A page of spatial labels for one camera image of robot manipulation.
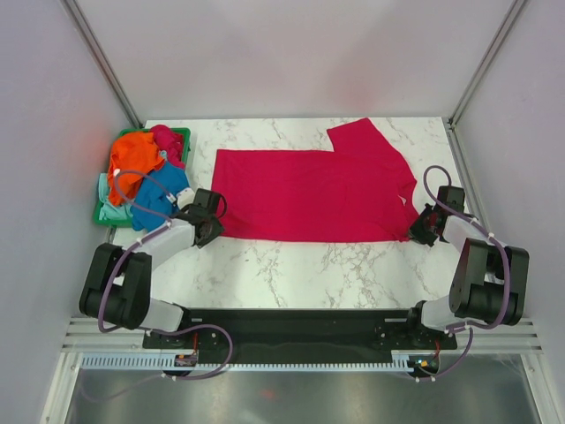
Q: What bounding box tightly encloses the magenta t shirt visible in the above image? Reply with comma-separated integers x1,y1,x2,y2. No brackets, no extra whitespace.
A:
149,125,185,168
212,118,418,243

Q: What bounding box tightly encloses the green plastic basket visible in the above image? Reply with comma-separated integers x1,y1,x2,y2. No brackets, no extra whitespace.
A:
94,125,191,228

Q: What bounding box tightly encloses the orange t shirt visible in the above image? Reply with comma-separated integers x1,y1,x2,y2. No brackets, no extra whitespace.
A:
107,132,165,206

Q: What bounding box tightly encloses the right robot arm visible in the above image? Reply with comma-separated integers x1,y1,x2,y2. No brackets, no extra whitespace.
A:
403,185,530,348

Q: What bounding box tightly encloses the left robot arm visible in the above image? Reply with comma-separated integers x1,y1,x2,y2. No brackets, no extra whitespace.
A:
79,188,227,347

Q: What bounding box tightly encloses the blue t shirt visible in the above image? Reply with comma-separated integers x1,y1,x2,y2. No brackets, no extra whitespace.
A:
131,162,189,231

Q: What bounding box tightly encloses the light teal t shirt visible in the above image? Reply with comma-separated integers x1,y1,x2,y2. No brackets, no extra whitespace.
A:
97,173,132,221

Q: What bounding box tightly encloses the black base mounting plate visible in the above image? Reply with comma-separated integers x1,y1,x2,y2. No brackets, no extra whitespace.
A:
143,309,457,363

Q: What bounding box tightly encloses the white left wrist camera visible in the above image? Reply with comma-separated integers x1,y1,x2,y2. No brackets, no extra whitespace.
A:
170,187,196,209

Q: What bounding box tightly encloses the right side aluminium rail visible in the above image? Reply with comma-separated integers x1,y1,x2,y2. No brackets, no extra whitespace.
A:
446,125,516,319

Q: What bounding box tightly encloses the white slotted cable duct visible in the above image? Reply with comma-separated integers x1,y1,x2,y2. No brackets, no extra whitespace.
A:
80,352,413,373

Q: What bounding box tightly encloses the left aluminium corner post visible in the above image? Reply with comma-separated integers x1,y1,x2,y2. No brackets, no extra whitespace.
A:
61,0,144,128

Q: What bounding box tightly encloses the aluminium corner post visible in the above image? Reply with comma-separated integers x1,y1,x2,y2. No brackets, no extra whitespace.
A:
61,0,144,128
444,0,530,131

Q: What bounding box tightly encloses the right aluminium corner post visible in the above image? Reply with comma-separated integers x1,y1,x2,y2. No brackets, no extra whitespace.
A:
444,0,530,131

